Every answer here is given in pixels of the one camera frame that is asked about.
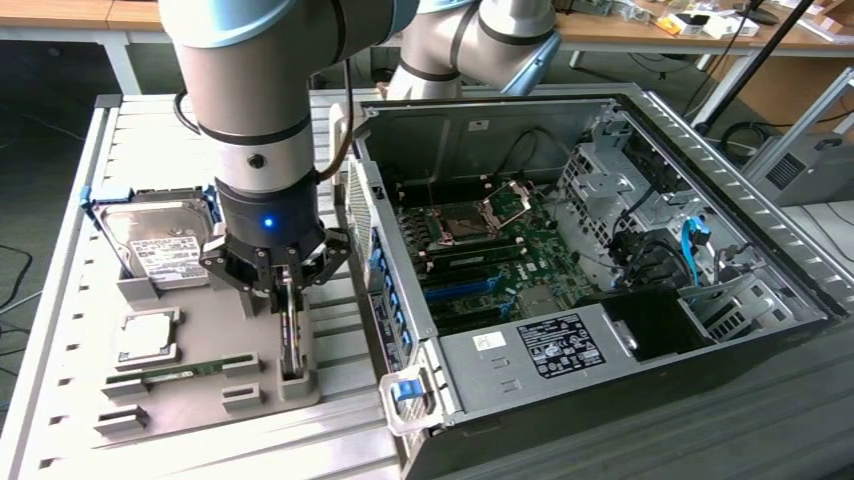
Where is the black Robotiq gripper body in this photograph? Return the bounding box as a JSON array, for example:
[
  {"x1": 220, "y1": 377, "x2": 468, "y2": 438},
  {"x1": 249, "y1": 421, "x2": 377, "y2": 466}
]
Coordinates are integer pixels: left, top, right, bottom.
[{"x1": 216, "y1": 172, "x2": 328, "y2": 261}]

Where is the black graphics card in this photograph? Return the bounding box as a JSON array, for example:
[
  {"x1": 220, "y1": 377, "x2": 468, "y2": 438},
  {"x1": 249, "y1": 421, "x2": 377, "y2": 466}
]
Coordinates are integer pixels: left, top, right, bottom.
[{"x1": 272, "y1": 264, "x2": 312, "y2": 384}]

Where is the silver hard disk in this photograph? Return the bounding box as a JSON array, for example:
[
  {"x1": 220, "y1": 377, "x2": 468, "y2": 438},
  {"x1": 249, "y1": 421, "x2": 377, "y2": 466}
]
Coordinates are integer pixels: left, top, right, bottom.
[{"x1": 100, "y1": 199, "x2": 228, "y2": 291}]

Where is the grey parts rack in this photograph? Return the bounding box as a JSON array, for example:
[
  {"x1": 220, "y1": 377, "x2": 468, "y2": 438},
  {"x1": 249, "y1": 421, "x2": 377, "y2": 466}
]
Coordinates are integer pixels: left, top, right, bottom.
[{"x1": 89, "y1": 222, "x2": 325, "y2": 449}]

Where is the silver CPU chip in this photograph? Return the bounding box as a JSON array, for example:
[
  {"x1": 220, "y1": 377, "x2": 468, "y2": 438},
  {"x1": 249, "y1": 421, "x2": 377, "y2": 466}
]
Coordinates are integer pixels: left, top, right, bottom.
[{"x1": 118, "y1": 314, "x2": 176, "y2": 364}]

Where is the thin metal locking lever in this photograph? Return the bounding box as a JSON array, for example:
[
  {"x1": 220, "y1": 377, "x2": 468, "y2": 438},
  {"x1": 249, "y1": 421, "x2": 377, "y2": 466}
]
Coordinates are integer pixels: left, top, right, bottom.
[{"x1": 422, "y1": 169, "x2": 441, "y2": 216}]

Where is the blue expansion slot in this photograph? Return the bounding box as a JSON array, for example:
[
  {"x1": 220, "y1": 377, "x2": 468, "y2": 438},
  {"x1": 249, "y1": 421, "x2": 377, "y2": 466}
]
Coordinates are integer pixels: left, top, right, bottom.
[{"x1": 422, "y1": 277, "x2": 496, "y2": 302}]

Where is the green RAM stick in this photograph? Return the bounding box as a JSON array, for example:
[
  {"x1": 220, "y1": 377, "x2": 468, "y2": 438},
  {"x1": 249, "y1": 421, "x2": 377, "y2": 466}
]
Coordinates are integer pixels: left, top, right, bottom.
[{"x1": 105, "y1": 360, "x2": 232, "y2": 385}]

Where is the black installed RAM stick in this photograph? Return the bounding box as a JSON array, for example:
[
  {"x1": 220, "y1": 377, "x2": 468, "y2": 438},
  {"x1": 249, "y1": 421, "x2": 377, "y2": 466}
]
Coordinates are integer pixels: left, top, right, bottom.
[{"x1": 420, "y1": 238, "x2": 532, "y2": 275}]

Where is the blue disk caddy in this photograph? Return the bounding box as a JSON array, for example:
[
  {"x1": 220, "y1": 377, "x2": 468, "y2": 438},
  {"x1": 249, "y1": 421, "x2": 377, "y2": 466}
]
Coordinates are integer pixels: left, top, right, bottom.
[{"x1": 77, "y1": 185, "x2": 221, "y2": 241}]

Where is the black expansion slot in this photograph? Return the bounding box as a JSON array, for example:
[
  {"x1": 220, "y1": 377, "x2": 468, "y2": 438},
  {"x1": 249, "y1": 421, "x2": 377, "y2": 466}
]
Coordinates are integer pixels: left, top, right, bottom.
[{"x1": 429, "y1": 302, "x2": 508, "y2": 331}]

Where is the metal socket cover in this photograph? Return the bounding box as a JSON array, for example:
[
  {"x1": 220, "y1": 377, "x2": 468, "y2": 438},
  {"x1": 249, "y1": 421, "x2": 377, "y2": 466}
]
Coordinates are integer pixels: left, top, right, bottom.
[{"x1": 480, "y1": 179, "x2": 540, "y2": 224}]

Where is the green motherboard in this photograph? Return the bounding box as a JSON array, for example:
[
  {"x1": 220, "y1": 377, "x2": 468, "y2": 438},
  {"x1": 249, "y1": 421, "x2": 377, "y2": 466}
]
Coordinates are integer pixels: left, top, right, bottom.
[{"x1": 392, "y1": 192, "x2": 601, "y2": 336}]

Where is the grey chipset heatsink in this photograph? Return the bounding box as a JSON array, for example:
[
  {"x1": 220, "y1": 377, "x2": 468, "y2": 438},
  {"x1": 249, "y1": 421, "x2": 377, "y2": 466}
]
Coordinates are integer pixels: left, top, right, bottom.
[{"x1": 519, "y1": 287, "x2": 568, "y2": 314}]

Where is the grey power supply unit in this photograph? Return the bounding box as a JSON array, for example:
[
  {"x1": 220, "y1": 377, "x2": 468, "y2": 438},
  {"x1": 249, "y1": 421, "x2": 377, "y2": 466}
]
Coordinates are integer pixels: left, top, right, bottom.
[{"x1": 436, "y1": 304, "x2": 645, "y2": 416}]

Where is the perforated metal disk bay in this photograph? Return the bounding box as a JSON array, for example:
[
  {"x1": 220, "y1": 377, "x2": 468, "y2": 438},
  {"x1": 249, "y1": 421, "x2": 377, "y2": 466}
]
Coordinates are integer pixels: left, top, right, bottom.
[{"x1": 556, "y1": 119, "x2": 708, "y2": 236}]

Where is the wooden desk with white legs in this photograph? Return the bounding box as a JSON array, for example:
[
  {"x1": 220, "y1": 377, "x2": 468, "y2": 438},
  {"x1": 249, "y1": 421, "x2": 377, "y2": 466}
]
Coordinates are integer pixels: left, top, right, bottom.
[{"x1": 0, "y1": 0, "x2": 174, "y2": 96}]

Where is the open black PC case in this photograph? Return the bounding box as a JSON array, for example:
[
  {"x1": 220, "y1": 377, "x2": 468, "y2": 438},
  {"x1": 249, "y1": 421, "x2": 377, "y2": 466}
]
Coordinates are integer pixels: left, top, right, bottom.
[{"x1": 328, "y1": 82, "x2": 854, "y2": 480}]

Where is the black white desk gadget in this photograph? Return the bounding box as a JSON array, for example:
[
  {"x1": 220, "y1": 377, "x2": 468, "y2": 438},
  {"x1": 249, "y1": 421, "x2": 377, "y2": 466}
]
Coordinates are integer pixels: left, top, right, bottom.
[{"x1": 656, "y1": 12, "x2": 715, "y2": 37}]

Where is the black tripod pole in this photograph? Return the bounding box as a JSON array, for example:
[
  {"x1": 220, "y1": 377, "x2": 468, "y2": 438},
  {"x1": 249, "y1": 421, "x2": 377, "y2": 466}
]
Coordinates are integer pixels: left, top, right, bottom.
[{"x1": 692, "y1": 0, "x2": 819, "y2": 134}]

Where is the small white box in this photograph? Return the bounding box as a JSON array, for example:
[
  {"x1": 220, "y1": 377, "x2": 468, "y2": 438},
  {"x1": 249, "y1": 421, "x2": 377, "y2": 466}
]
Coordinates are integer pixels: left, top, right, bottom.
[{"x1": 705, "y1": 17, "x2": 760, "y2": 40}]

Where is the grey metal cabinet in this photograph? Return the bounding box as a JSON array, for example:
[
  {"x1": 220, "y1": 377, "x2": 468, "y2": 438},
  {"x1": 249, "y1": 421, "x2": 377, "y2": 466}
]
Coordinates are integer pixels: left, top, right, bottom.
[{"x1": 743, "y1": 67, "x2": 854, "y2": 209}]

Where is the wooden desk with side panel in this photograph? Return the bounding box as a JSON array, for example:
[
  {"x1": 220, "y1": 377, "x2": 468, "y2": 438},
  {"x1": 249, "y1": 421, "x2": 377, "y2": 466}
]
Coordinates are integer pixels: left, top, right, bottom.
[{"x1": 559, "y1": 0, "x2": 854, "y2": 132}]

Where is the black monitor stand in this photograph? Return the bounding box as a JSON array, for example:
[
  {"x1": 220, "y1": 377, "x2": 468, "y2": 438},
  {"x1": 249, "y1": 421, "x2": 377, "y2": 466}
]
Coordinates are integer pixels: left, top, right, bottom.
[{"x1": 732, "y1": 0, "x2": 779, "y2": 26}]

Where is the dark wrist cable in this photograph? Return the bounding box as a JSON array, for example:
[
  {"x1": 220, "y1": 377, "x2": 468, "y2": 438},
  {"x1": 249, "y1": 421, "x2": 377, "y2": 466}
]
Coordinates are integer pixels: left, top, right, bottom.
[{"x1": 316, "y1": 57, "x2": 354, "y2": 181}]

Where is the black wire bundle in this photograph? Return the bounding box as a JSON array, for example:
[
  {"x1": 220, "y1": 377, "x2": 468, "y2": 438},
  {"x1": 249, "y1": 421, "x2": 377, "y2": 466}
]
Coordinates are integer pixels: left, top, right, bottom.
[{"x1": 609, "y1": 229, "x2": 688, "y2": 291}]

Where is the blue disk wire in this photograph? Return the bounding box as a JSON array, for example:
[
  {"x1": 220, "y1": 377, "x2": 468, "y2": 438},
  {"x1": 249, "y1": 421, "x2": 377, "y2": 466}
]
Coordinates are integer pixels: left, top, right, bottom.
[{"x1": 680, "y1": 212, "x2": 712, "y2": 289}]

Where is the silver metal drive bracket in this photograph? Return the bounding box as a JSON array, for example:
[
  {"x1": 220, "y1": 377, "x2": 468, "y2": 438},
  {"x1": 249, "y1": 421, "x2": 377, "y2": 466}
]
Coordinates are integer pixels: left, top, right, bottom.
[{"x1": 676, "y1": 274, "x2": 812, "y2": 341}]

